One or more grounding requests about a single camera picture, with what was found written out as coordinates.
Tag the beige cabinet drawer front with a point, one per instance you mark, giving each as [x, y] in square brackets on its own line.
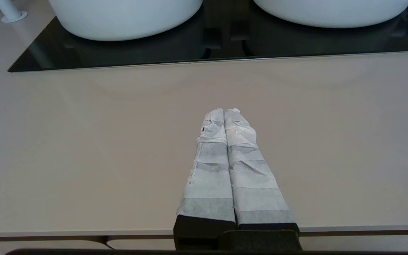
[140, 244]
[30, 247]

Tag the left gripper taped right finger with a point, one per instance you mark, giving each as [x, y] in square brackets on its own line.
[253, 184]

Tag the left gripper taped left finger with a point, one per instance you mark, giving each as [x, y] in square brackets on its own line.
[211, 177]

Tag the black glass cooktop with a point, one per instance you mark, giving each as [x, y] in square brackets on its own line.
[154, 53]

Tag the white round pot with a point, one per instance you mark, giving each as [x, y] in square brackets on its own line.
[331, 12]

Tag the white oval pot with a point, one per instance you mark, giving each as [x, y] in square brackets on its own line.
[126, 17]

